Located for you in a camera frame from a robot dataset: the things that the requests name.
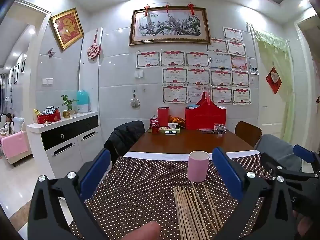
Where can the framed red gold picture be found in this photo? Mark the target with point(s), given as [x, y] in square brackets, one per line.
[67, 28]

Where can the white wall socket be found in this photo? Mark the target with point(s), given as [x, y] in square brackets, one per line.
[139, 74]

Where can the pile of wooden chopsticks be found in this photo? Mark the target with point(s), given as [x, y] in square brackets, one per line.
[190, 210]

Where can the white hanging ornament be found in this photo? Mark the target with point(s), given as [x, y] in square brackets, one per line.
[135, 103]

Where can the black picture frame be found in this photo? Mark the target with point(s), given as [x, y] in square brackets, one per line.
[23, 66]
[16, 73]

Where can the white sideboard cabinet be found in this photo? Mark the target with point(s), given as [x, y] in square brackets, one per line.
[65, 150]

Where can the green tray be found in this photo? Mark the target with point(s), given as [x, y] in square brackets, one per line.
[175, 129]

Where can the person's left hand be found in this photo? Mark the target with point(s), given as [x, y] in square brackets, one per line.
[148, 231]

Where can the small white box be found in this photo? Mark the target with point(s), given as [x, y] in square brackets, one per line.
[171, 132]

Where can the white sofa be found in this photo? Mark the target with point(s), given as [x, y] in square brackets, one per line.
[18, 123]

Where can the round red hanging ornament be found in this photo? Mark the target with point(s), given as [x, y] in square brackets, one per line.
[93, 51]

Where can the person's right hand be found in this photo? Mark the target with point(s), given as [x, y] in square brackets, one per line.
[307, 227]

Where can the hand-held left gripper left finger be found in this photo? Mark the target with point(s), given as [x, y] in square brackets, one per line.
[95, 170]

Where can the black jacket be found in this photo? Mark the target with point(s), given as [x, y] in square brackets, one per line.
[125, 135]

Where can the pink blanket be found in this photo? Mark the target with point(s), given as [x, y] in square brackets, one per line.
[13, 145]

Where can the red basket on sideboard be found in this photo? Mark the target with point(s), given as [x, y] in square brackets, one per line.
[48, 118]

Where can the grey cloth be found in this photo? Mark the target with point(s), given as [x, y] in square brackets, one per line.
[275, 145]

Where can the pink cup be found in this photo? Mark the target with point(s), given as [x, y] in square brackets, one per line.
[198, 167]

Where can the red gift bag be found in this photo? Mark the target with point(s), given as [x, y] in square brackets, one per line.
[205, 117]

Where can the red diamond wall decoration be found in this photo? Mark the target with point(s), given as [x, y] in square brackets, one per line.
[273, 80]

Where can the white light switch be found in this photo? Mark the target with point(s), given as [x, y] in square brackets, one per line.
[47, 81]

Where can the wall of red-trimmed certificates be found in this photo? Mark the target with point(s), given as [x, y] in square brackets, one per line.
[175, 76]

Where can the brown wooden chair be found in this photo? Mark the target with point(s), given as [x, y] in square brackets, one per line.
[247, 132]

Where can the red box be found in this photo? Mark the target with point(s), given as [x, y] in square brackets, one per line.
[163, 116]

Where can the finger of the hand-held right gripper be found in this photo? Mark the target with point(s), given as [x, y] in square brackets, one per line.
[303, 153]
[271, 163]

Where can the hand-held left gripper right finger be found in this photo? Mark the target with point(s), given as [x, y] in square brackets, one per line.
[230, 172]

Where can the red knot tassel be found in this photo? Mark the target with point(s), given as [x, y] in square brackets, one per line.
[166, 7]
[191, 8]
[146, 10]

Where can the framed blossom painting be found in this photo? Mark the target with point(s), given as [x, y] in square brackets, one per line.
[170, 25]

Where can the teal humidifier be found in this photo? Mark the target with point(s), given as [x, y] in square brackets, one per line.
[83, 100]

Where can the clear plastic bag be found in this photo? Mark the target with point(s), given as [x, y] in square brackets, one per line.
[220, 128]

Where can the brown polka dot table mat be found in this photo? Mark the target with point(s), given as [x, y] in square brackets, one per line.
[140, 180]

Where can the small potted plant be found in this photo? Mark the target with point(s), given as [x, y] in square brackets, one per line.
[68, 112]

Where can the patterned cloth bag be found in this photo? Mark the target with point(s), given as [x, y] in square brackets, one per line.
[50, 110]

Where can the butterfly wall decoration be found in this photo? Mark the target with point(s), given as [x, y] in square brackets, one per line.
[51, 52]

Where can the green curtain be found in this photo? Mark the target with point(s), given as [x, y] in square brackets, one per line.
[275, 55]

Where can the orange snack packets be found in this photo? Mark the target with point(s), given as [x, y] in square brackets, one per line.
[177, 121]

